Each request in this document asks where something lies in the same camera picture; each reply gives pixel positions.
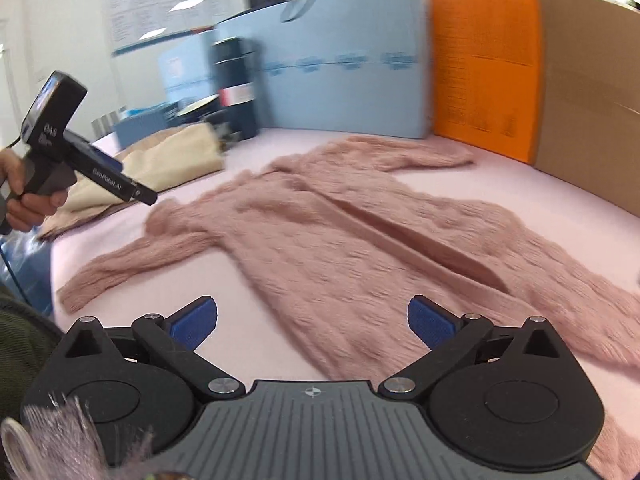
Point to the brown cardboard box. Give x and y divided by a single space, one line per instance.
590 110

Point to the blue plastic bag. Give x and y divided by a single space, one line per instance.
30 270

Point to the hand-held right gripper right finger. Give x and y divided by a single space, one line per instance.
430 322

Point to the beige folded cloth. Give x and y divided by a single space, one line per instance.
170 157

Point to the small light blue box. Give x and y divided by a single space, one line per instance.
187 70

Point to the navy cylinder container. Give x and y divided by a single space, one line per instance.
235 85

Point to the flat blue box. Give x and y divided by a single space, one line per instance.
145 125

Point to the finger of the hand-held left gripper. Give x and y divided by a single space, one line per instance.
145 196

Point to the wall poster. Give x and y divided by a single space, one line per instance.
160 5

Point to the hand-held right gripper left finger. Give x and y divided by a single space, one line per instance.
192 325

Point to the striped paper cup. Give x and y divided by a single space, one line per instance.
200 110

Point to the orange printed box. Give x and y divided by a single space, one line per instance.
480 85

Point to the large light blue box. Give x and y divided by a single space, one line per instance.
340 95

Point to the person's left hand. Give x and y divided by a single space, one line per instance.
30 207

